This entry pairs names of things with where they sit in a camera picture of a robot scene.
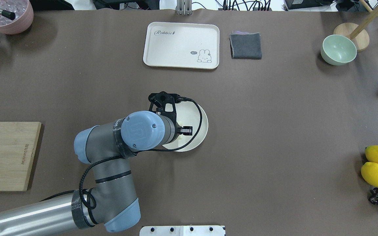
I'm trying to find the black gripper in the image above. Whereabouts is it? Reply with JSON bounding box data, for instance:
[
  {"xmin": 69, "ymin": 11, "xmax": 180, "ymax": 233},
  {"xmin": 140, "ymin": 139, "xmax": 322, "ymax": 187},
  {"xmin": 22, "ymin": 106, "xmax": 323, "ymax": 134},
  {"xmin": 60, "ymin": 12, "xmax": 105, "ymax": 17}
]
[{"xmin": 175, "ymin": 122, "xmax": 193, "ymax": 138}]

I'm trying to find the white round plate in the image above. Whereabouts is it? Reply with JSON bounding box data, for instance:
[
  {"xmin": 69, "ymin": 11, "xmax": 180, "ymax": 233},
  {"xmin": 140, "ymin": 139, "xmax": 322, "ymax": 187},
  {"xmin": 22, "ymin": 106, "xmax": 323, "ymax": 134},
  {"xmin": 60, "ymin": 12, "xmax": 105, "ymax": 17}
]
[{"xmin": 162, "ymin": 101, "xmax": 209, "ymax": 151}]

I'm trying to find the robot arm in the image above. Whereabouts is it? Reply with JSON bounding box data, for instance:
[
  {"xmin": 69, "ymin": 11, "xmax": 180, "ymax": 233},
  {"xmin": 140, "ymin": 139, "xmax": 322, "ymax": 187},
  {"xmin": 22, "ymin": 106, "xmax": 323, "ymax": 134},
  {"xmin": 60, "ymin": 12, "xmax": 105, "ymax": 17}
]
[{"xmin": 0, "ymin": 111, "xmax": 193, "ymax": 236}]

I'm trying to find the cream rabbit tray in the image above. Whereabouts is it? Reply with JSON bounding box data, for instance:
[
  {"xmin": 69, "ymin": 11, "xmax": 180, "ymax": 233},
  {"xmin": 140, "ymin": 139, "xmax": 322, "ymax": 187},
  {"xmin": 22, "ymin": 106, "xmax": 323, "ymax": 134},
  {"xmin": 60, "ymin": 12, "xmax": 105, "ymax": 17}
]
[{"xmin": 143, "ymin": 22, "xmax": 220, "ymax": 69}]

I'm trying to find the dark grey folded cloth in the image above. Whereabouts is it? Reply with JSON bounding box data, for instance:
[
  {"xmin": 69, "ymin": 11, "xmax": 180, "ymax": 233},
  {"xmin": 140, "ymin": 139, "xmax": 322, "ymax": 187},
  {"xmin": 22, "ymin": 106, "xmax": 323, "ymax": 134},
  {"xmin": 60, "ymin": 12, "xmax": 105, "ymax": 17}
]
[{"xmin": 229, "ymin": 31, "xmax": 263, "ymax": 60}]

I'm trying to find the mint green bowl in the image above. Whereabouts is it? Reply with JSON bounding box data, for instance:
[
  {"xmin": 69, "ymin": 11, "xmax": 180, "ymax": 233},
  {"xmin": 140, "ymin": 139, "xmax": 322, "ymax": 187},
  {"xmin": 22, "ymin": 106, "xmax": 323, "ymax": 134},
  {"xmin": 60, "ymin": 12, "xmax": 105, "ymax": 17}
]
[{"xmin": 320, "ymin": 34, "xmax": 357, "ymax": 66}]

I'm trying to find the bamboo cutting board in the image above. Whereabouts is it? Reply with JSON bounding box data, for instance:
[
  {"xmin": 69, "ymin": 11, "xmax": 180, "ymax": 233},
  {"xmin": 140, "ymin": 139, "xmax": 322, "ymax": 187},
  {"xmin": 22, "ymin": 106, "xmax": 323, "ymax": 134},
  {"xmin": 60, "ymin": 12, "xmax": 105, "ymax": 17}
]
[{"xmin": 0, "ymin": 122, "xmax": 42, "ymax": 191}]

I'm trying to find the wooden stand base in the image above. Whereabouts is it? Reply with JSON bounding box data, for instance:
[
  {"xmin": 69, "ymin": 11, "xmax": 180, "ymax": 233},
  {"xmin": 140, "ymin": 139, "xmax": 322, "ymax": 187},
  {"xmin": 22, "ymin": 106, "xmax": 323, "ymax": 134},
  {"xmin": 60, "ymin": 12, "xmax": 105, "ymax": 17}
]
[{"xmin": 333, "ymin": 23, "xmax": 369, "ymax": 52}]

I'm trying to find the pink ribbed bowl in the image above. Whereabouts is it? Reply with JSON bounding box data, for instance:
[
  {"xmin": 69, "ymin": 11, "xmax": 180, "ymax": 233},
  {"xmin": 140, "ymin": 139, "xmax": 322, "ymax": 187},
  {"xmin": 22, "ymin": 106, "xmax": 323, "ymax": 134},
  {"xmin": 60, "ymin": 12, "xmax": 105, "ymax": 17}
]
[{"xmin": 0, "ymin": 0, "xmax": 33, "ymax": 34}]

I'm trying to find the wooden stand pole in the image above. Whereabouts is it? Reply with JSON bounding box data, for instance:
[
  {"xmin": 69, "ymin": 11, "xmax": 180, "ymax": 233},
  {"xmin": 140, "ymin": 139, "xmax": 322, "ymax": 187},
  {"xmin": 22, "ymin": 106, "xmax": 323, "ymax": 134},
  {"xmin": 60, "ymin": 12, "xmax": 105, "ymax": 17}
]
[{"xmin": 347, "ymin": 0, "xmax": 378, "ymax": 40}]

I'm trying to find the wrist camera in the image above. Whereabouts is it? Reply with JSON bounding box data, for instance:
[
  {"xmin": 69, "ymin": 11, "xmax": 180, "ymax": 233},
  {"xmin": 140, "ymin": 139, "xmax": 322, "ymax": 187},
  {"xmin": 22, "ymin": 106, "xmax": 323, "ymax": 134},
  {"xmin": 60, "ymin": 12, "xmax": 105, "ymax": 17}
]
[{"xmin": 148, "ymin": 91, "xmax": 182, "ymax": 120}]

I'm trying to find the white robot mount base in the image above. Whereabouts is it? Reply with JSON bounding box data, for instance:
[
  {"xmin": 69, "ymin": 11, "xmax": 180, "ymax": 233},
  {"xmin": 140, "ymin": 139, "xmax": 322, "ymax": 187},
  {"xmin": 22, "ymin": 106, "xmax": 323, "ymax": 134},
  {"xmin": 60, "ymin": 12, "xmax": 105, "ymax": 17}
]
[{"xmin": 139, "ymin": 225, "xmax": 226, "ymax": 236}]

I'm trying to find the aluminium frame post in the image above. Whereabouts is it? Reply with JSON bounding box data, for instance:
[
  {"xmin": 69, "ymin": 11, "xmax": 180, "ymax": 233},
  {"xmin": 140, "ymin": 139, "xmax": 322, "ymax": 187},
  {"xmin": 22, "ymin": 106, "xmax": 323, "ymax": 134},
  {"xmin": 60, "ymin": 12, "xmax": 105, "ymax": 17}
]
[{"xmin": 176, "ymin": 0, "xmax": 193, "ymax": 15}]

